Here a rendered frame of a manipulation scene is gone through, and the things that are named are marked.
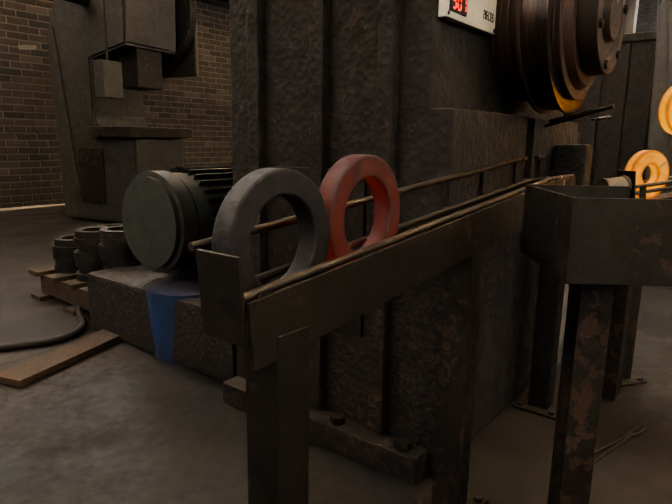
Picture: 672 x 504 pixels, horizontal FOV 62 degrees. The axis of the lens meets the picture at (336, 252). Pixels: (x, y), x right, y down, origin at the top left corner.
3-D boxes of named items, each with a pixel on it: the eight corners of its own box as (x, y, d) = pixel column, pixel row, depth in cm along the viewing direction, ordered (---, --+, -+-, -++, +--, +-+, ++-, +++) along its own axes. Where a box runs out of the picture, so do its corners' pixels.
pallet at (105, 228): (114, 334, 231) (107, 229, 223) (30, 297, 282) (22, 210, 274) (310, 281, 322) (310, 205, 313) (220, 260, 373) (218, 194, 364)
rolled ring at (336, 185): (400, 149, 89) (383, 149, 91) (328, 162, 75) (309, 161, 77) (401, 260, 94) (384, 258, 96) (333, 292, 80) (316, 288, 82)
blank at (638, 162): (633, 207, 184) (642, 208, 181) (616, 168, 179) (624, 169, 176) (667, 179, 186) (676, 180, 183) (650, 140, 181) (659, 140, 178)
